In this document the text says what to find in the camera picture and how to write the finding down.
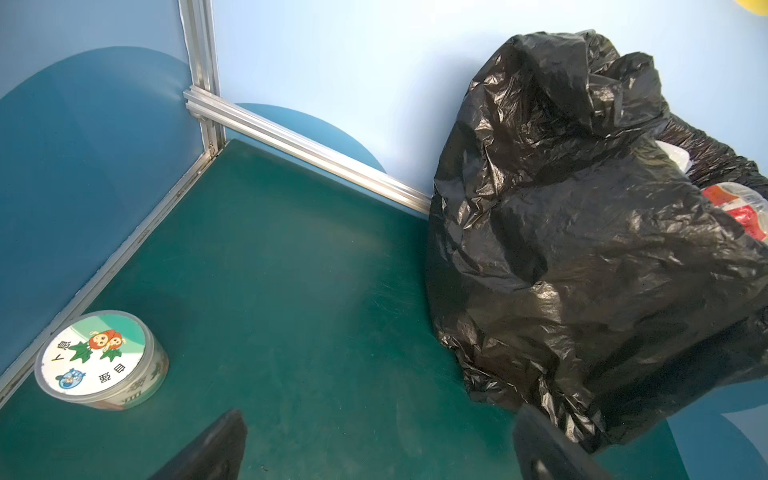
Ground black bin bag bin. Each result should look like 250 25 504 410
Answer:
426 31 767 453

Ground left aluminium frame post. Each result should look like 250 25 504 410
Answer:
178 0 226 158

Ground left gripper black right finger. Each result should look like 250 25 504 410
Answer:
513 405 613 480

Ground aluminium back frame rail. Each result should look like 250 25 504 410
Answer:
184 86 431 214

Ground white red label bottle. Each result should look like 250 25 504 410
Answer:
702 182 767 243

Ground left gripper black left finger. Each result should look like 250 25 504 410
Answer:
150 409 247 480

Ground green white lidded can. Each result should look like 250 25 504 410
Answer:
34 310 169 411

